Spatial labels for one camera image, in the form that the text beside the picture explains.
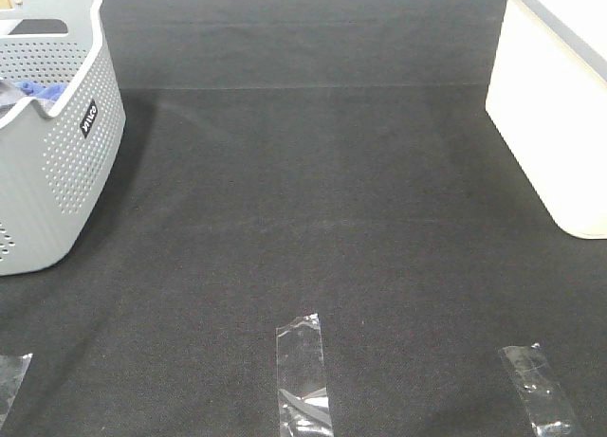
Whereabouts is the dark grey towel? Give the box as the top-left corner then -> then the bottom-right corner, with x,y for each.
0,79 -> 26,118

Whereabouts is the blue towel in basket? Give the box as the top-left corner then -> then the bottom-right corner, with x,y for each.
13,82 -> 67,111

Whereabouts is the black felt table mat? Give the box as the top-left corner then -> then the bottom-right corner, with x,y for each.
1,0 -> 606,436

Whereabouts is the centre clear tape strip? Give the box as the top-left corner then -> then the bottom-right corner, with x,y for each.
276,314 -> 334,436

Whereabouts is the clear tape strip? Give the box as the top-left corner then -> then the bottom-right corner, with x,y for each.
0,354 -> 33,427
276,314 -> 334,436
499,343 -> 586,437

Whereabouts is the grey perforated laundry basket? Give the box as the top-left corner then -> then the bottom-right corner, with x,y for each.
1,0 -> 125,276

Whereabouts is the cream plastic storage bin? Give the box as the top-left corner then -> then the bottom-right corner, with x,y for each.
486,0 -> 606,239

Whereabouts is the right clear tape strip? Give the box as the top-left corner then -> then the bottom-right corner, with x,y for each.
499,343 -> 586,437

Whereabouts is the left clear tape strip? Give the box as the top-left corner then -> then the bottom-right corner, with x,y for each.
0,354 -> 33,427

